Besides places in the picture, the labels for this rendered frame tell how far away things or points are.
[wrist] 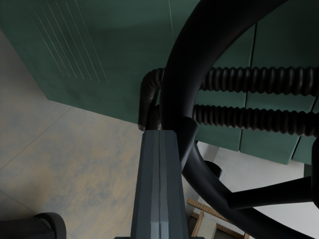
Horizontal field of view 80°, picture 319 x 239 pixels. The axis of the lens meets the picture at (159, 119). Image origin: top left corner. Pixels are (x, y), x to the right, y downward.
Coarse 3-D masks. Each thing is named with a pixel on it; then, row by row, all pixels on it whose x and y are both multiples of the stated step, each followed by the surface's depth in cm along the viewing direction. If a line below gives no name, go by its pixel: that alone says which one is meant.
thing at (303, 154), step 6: (318, 96) 26; (318, 102) 27; (312, 108) 28; (318, 108) 27; (300, 138) 31; (306, 138) 31; (312, 138) 30; (300, 144) 32; (306, 144) 32; (312, 144) 31; (300, 150) 33; (306, 150) 32; (294, 156) 34; (300, 156) 34; (306, 156) 33; (306, 162) 34
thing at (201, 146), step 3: (198, 141) 45; (198, 144) 46; (201, 144) 48; (204, 144) 50; (207, 144) 53; (198, 147) 46; (201, 147) 48; (204, 147) 51; (201, 150) 49; (204, 150) 52; (201, 153) 50
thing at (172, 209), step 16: (160, 144) 9; (176, 144) 9; (160, 160) 8; (176, 160) 8; (160, 176) 8; (176, 176) 8; (160, 192) 7; (176, 192) 7; (160, 208) 6; (176, 208) 6; (160, 224) 6; (176, 224) 6
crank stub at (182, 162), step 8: (184, 120) 14; (192, 120) 14; (176, 128) 13; (184, 128) 13; (192, 128) 14; (184, 136) 13; (192, 136) 13; (184, 144) 13; (192, 144) 13; (184, 152) 12; (184, 160) 12
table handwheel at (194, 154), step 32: (224, 0) 8; (256, 0) 8; (192, 32) 10; (224, 32) 9; (192, 64) 11; (160, 96) 15; (192, 96) 14; (192, 160) 18; (224, 192) 21; (256, 192) 18; (288, 192) 15; (256, 224) 20
